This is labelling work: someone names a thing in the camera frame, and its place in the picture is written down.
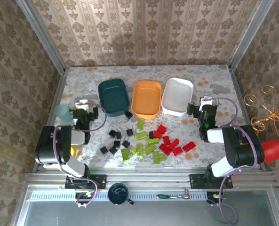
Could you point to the white plastic container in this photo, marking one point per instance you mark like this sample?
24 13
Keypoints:
177 94

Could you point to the red lego brick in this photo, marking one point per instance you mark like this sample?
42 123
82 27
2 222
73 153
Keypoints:
189 146
173 143
157 134
161 128
166 140
165 149
177 151

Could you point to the lime green long lego brick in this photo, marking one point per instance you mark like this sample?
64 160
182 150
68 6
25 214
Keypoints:
156 158
140 150
153 141
125 154
141 135
140 124
149 149

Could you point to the lime green small lego brick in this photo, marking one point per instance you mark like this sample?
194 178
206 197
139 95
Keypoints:
133 150
163 157

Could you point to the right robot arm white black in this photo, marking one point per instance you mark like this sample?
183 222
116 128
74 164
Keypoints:
242 148

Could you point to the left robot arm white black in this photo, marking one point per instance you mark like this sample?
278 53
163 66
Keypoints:
50 146

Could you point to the translucent pale teal cup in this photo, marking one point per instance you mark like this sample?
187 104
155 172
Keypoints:
63 113

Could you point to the dark teal plastic container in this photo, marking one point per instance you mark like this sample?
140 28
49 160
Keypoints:
113 99

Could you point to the yellow plastic object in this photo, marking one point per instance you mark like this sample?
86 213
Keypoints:
74 150

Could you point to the orange plastic container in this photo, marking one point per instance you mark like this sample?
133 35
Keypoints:
146 99

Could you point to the red pear-shaped balloon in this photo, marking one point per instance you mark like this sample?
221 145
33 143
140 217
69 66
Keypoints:
273 150

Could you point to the small black connector box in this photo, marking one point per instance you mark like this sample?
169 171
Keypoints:
82 196
212 197

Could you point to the metal ratchet wrench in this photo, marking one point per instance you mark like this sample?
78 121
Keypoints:
185 194

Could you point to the dark teal mug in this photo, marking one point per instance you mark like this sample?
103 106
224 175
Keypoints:
117 193

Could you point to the grey metal panel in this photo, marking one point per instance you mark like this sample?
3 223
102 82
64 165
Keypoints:
153 214

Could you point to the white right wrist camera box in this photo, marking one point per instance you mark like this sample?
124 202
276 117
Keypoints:
205 99

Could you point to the aluminium side rail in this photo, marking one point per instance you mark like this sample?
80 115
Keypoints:
239 94
57 94

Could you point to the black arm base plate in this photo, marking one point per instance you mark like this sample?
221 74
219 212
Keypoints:
99 181
195 181

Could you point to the aluminium frame post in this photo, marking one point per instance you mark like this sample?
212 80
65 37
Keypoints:
43 35
250 35

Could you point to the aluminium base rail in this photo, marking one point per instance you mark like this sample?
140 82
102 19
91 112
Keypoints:
148 179

